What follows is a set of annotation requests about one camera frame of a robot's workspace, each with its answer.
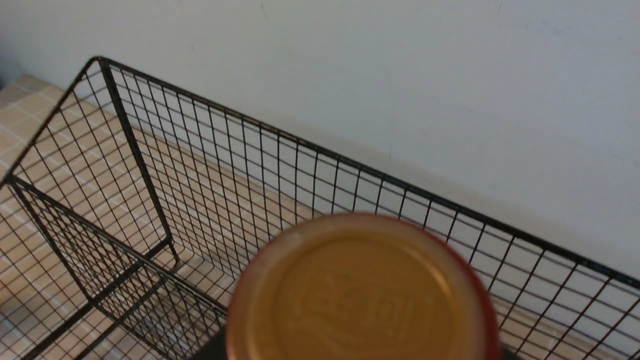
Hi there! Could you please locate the dark soy sauce bottle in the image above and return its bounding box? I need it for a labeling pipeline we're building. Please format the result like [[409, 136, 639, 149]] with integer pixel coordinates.
[[225, 212, 502, 360]]

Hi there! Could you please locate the beige checkered tablecloth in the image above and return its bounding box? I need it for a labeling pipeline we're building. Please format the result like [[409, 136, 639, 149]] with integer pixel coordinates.
[[0, 75, 621, 360]]

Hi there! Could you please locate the black wire mesh shelf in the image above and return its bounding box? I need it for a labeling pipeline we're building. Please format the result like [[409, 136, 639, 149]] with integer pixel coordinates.
[[0, 56, 640, 360]]

